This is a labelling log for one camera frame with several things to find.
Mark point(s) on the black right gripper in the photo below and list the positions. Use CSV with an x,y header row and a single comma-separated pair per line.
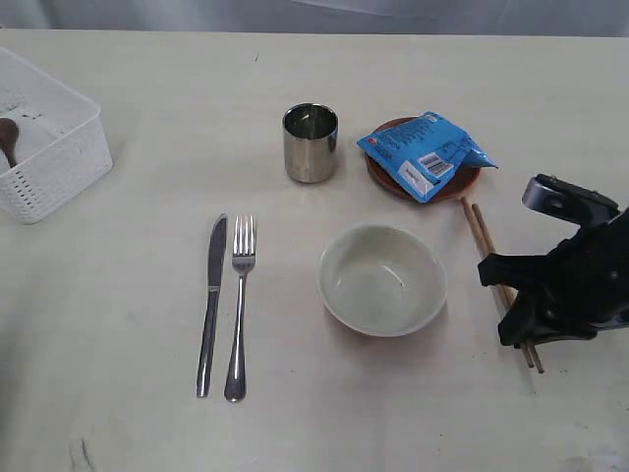
x,y
573,292

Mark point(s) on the brown wooden chopsticks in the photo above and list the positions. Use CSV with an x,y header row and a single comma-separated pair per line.
x,y
505,294

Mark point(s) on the speckled grey ceramic bowl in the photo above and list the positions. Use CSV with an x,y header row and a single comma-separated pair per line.
x,y
381,281

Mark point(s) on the brown plate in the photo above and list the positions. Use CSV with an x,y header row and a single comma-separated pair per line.
x,y
463,180

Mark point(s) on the blue snack packet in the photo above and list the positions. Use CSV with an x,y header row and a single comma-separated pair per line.
x,y
424,154

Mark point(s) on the steel cup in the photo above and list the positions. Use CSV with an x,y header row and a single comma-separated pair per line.
x,y
310,132

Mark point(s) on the silver fork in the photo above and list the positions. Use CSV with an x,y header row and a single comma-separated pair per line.
x,y
243,262

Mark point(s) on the silver table knife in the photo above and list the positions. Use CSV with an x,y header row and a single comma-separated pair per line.
x,y
215,260

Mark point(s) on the white perforated plastic basket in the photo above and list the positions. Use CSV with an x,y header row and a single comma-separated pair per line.
x,y
61,147

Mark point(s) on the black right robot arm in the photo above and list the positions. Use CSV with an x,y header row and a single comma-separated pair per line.
x,y
619,236

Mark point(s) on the brown wooden spoon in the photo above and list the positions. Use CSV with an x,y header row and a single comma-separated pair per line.
x,y
9,134

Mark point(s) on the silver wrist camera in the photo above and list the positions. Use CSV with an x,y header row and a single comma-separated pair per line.
x,y
568,202

